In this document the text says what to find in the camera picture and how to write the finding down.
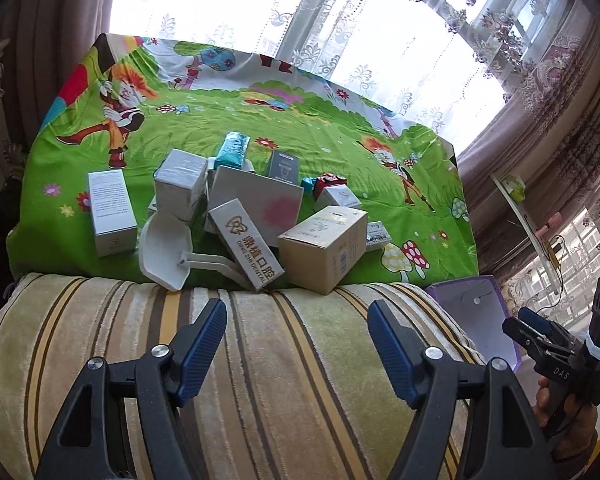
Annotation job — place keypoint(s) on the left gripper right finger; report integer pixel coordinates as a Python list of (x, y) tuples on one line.
[(502, 438)]

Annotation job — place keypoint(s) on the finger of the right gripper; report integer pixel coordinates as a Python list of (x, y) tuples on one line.
[(536, 345), (549, 329)]

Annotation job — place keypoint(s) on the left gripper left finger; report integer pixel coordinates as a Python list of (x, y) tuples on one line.
[(89, 439)]

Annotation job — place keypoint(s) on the small white barcode box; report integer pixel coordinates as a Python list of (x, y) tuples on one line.
[(377, 236)]

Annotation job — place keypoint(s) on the tall white SL box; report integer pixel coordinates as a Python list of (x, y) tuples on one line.
[(113, 218)]

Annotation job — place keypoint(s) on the beige cardboard box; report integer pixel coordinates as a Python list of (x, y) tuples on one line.
[(318, 252)]

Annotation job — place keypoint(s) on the small white cube box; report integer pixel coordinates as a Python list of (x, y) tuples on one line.
[(338, 195)]

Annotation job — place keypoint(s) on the grey box with pink blot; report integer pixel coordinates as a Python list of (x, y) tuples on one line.
[(273, 205)]

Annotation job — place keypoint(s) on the person's right hand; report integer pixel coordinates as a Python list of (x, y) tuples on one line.
[(577, 439)]

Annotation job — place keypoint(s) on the purple cardboard storage box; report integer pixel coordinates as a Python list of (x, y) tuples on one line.
[(477, 304)]

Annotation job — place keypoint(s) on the green tissue box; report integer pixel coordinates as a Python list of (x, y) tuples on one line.
[(515, 188)]

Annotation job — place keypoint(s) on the pink curtain right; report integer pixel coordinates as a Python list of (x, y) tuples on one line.
[(548, 134)]

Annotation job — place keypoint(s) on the pink curtain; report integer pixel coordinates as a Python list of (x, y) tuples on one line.
[(548, 134), (47, 38)]

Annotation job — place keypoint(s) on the white plastic holder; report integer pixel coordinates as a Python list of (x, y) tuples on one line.
[(166, 254)]

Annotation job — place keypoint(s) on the striped sofa cushion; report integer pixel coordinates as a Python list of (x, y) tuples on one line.
[(295, 391)]

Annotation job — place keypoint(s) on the white box gold Chinese text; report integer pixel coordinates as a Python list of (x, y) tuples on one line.
[(246, 244)]

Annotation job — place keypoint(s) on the green cartoon table cloth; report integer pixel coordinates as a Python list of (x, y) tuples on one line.
[(132, 100)]

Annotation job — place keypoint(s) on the red toy car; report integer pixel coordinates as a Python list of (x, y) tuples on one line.
[(314, 186)]

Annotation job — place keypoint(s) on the silver grey carton box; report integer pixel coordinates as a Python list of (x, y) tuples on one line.
[(179, 183)]

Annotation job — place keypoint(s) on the lace sheer curtain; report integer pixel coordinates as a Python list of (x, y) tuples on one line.
[(450, 65)]

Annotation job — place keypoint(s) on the black product box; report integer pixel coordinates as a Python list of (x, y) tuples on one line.
[(283, 167)]

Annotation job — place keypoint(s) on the teal foil box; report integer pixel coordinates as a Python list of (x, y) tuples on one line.
[(232, 152)]

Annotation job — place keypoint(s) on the pink curtain left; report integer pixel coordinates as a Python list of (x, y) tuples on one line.
[(47, 38)]

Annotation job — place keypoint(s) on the white wall shelf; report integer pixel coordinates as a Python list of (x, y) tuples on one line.
[(542, 250)]

